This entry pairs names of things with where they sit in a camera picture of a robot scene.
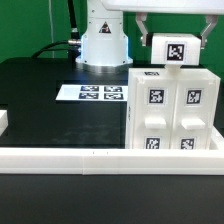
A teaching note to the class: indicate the white L-shaped fence frame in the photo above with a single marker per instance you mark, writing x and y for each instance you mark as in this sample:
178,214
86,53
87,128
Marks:
114,161

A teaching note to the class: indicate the white fiducial marker sheet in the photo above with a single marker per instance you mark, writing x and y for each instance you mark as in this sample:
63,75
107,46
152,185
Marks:
107,93

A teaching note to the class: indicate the white block at left edge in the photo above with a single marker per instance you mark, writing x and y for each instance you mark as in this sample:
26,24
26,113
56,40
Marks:
3,121

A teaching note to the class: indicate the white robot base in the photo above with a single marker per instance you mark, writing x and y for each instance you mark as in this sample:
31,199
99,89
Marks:
104,45

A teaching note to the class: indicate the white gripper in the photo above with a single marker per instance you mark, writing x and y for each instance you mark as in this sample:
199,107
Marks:
210,8

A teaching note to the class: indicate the white cabinet door panel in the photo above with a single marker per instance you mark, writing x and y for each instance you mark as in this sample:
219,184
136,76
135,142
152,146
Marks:
175,49

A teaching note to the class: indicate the white cabinet body box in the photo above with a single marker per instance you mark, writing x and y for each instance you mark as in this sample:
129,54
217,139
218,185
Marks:
170,108

